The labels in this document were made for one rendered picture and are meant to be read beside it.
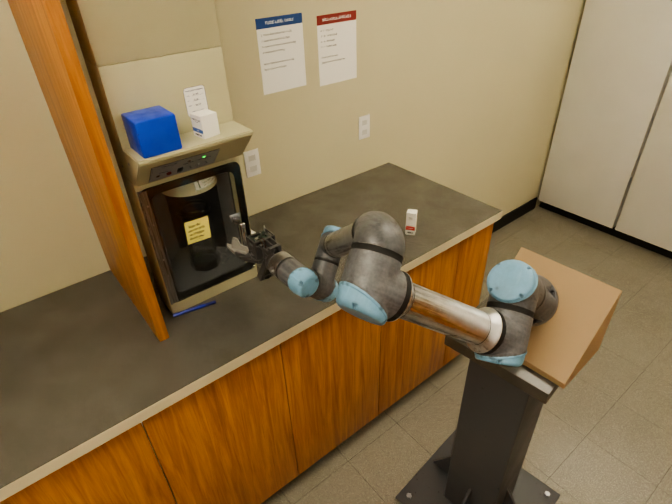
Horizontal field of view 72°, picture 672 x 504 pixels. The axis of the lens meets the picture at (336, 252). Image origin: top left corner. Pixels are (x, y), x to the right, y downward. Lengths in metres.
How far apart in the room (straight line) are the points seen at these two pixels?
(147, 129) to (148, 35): 0.23
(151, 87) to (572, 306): 1.24
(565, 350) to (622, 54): 2.60
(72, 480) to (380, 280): 0.98
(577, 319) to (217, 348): 1.01
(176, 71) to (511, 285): 1.00
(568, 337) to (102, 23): 1.38
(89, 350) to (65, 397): 0.17
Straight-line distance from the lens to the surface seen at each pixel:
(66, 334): 1.70
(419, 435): 2.37
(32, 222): 1.83
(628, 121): 3.74
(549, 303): 1.38
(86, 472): 1.50
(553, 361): 1.40
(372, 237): 0.96
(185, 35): 1.35
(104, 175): 1.25
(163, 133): 1.24
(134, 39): 1.30
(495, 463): 1.83
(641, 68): 3.67
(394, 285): 0.97
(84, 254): 1.91
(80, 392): 1.50
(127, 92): 1.31
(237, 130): 1.35
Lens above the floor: 1.95
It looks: 34 degrees down
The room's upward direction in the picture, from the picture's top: 2 degrees counter-clockwise
